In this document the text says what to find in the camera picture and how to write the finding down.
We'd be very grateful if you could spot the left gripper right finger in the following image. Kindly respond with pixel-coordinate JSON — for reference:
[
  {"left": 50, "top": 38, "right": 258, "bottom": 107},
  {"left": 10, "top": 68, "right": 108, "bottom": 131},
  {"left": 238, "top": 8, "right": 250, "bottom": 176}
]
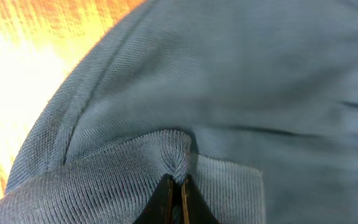
[{"left": 181, "top": 174, "right": 219, "bottom": 224}]

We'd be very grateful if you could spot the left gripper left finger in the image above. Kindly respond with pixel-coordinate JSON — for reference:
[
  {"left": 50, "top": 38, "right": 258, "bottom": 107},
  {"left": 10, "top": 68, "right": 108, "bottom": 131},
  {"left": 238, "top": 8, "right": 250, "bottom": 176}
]
[{"left": 133, "top": 174, "right": 173, "bottom": 224}]

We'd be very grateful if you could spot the blue t-shirt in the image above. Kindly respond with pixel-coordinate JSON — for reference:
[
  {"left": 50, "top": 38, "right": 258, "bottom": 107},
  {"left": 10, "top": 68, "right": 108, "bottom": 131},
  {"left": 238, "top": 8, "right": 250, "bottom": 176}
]
[{"left": 0, "top": 0, "right": 358, "bottom": 223}]

